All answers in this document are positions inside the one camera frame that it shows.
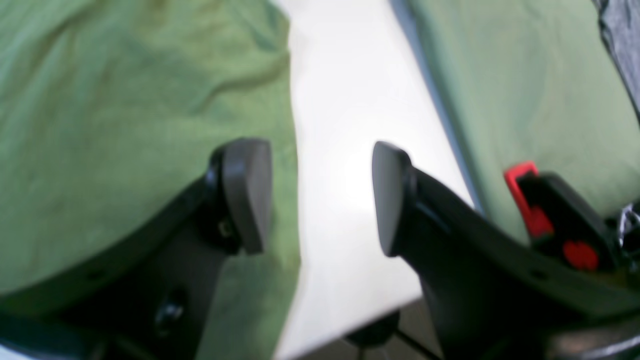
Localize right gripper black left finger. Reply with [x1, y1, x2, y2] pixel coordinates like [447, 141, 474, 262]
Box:
[1, 137, 274, 360]

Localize green t-shirt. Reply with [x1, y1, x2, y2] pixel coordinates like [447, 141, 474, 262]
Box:
[1, 0, 300, 360]

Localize green cloth at left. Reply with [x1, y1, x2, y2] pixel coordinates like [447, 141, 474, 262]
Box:
[406, 0, 640, 245]

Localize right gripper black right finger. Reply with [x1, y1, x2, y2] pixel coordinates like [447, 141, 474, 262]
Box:
[372, 141, 639, 360]

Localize red device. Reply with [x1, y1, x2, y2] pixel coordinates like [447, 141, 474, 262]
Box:
[503, 161, 622, 272]

